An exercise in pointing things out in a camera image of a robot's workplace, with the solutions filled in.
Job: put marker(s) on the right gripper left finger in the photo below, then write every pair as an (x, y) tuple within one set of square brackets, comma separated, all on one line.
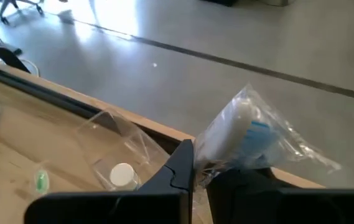
[(133, 207)]

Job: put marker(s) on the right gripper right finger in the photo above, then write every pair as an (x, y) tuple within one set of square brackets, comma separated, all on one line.
[(273, 207)]

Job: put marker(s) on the blue mouthwash bottle white cap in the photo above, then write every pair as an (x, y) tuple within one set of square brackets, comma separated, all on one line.
[(122, 175)]

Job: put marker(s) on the green toothbrush in clear wrap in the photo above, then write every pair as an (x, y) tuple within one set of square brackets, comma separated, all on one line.
[(41, 181)]

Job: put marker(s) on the office chair base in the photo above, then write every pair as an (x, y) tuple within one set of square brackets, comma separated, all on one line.
[(5, 7)]

